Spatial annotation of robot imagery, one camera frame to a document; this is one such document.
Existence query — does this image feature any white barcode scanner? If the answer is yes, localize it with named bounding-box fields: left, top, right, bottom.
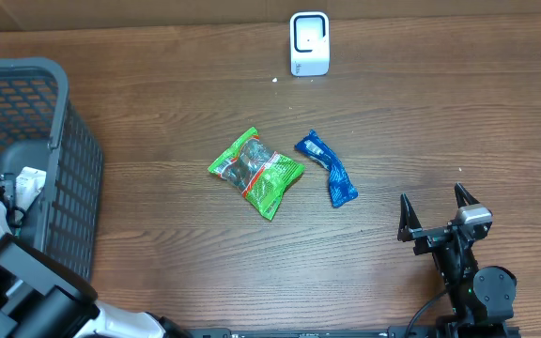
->
left=289, top=11, right=331, bottom=77

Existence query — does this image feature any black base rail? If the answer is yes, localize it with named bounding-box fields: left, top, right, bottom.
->
left=188, top=326, right=447, bottom=338

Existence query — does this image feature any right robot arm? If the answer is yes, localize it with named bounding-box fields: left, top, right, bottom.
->
left=397, top=183, right=518, bottom=337

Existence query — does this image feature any blue snack packet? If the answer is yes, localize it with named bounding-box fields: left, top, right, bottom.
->
left=294, top=130, right=359, bottom=208

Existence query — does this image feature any green red snack bag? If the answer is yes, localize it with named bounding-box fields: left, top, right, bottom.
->
left=208, top=127, right=305, bottom=221

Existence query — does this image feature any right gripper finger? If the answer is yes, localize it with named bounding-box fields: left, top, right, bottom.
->
left=454, top=182, right=479, bottom=207
left=397, top=193, right=423, bottom=242

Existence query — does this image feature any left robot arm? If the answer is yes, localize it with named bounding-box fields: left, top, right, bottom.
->
left=0, top=186, right=190, bottom=338

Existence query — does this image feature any white tube gold cap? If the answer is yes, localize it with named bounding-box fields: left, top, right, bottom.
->
left=15, top=166, right=47, bottom=211

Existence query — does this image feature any grey plastic mesh basket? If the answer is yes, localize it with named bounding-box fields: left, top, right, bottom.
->
left=0, top=57, right=104, bottom=280

